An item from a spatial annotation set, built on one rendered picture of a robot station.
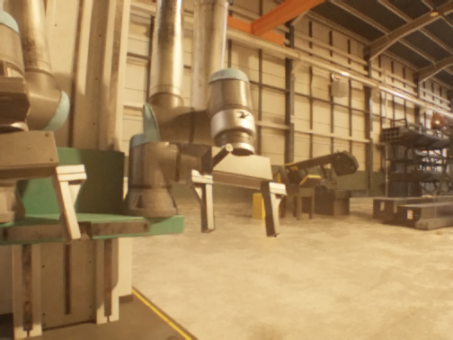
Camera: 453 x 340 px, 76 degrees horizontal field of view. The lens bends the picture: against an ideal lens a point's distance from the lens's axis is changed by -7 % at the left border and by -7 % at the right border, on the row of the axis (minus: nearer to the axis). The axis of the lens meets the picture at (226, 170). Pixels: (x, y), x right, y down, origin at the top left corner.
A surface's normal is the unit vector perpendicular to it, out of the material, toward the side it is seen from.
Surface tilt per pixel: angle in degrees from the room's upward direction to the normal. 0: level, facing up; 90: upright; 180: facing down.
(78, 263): 90
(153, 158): 90
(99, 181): 90
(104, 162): 90
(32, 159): 66
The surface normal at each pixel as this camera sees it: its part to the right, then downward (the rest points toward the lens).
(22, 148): 0.63, -0.41
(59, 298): 0.59, -0.01
